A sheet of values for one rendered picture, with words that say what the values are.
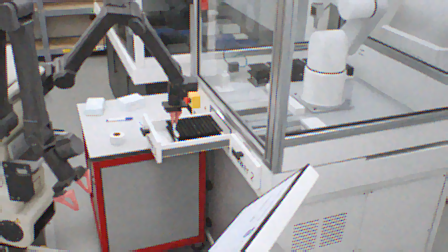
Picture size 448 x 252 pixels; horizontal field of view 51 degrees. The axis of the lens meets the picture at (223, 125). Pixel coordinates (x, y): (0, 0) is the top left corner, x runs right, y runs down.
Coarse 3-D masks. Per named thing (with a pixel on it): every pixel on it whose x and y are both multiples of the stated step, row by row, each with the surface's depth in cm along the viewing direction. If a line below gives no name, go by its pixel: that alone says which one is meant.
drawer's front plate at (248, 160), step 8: (232, 136) 205; (232, 144) 206; (240, 144) 198; (248, 152) 193; (240, 160) 200; (248, 160) 191; (256, 160) 187; (240, 168) 201; (248, 168) 192; (256, 168) 184; (248, 176) 194; (256, 176) 186; (256, 184) 187
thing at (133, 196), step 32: (160, 96) 282; (96, 128) 243; (128, 128) 244; (96, 160) 220; (128, 160) 227; (192, 160) 241; (96, 192) 229; (128, 192) 236; (160, 192) 243; (192, 192) 250; (96, 224) 274; (128, 224) 244; (160, 224) 252; (192, 224) 260
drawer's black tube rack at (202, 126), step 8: (184, 120) 224; (192, 120) 224; (200, 120) 224; (208, 120) 224; (168, 128) 222; (176, 128) 216; (184, 128) 217; (192, 128) 217; (200, 128) 216; (208, 128) 216; (216, 128) 217; (184, 136) 209; (192, 136) 212; (200, 136) 216; (208, 136) 216
